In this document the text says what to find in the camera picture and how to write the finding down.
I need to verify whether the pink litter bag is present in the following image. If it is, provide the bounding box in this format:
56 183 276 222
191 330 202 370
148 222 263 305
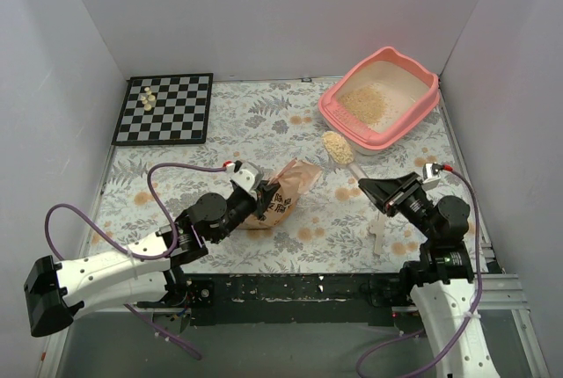
239 159 322 230

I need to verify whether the beige bag clip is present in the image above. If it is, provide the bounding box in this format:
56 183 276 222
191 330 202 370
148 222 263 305
368 214 385 256

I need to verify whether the clear plastic scoop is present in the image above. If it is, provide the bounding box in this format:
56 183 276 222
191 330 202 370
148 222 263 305
322 131 368 180

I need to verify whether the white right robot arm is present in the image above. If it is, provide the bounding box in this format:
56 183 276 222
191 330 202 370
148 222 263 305
358 164 498 377

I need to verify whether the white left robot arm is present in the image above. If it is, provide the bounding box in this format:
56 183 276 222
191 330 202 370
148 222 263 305
24 180 280 338

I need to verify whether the pink litter box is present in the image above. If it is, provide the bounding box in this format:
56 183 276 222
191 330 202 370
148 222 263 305
318 47 440 155

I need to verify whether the floral table mat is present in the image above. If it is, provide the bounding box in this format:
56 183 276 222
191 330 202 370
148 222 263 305
83 78 490 275

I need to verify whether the black white chessboard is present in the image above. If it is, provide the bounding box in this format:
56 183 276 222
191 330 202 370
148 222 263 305
112 73 214 147

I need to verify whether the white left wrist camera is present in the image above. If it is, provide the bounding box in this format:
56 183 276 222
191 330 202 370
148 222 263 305
223 161 264 200

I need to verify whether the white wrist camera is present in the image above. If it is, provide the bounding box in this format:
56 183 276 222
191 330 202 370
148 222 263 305
223 161 264 200
421 163 444 191

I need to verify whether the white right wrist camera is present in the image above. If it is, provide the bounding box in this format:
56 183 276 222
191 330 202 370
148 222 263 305
421 163 444 191

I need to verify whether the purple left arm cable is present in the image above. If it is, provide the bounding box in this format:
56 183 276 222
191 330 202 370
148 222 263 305
44 161 238 360

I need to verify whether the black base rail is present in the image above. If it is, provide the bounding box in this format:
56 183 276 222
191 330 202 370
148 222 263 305
138 273 419 327

